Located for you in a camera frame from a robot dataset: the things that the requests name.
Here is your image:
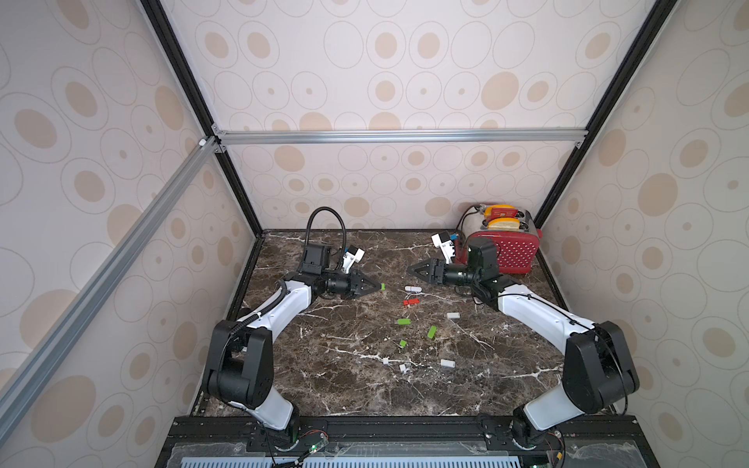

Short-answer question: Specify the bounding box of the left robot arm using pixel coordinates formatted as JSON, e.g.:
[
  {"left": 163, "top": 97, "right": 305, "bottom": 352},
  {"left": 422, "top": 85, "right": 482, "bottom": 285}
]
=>
[{"left": 202, "top": 245, "right": 382, "bottom": 444}]

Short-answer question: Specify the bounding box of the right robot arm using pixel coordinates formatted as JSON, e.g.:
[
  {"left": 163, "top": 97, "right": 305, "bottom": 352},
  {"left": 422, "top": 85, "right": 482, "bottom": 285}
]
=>
[{"left": 408, "top": 237, "right": 640, "bottom": 450}]

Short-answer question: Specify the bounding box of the red polka dot toaster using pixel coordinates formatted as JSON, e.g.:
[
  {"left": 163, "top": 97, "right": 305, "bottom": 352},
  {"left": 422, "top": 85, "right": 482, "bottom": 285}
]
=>
[{"left": 456, "top": 204, "right": 543, "bottom": 274}]

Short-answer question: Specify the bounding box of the silver aluminium crossbar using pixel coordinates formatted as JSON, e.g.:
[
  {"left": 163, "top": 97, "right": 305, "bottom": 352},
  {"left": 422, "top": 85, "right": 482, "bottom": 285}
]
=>
[{"left": 218, "top": 128, "right": 588, "bottom": 145}]

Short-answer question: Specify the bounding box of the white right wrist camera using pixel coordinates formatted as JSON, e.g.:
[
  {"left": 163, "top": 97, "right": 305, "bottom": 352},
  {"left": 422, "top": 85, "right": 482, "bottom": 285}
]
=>
[{"left": 431, "top": 231, "right": 456, "bottom": 264}]

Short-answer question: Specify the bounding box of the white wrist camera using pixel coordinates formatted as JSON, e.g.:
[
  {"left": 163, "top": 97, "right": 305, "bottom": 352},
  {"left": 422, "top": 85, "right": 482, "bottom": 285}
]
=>
[
  {"left": 431, "top": 231, "right": 456, "bottom": 264},
  {"left": 341, "top": 246, "right": 365, "bottom": 274}
]

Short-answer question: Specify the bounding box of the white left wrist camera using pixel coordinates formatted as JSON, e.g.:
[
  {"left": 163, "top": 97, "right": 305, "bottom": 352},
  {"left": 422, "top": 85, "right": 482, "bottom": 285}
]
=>
[{"left": 341, "top": 246, "right": 365, "bottom": 274}]

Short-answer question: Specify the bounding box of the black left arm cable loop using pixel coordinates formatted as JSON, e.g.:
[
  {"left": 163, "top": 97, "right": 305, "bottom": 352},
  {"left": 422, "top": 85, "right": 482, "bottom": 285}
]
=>
[{"left": 303, "top": 206, "right": 347, "bottom": 261}]

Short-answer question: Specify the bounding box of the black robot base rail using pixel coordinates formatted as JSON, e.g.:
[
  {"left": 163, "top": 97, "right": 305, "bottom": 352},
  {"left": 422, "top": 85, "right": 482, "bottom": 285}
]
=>
[{"left": 156, "top": 415, "right": 658, "bottom": 467}]

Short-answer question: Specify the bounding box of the silver aluminium side rail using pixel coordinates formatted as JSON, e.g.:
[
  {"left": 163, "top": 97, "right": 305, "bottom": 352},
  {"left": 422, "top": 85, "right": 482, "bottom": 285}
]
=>
[{"left": 0, "top": 136, "right": 218, "bottom": 437}]

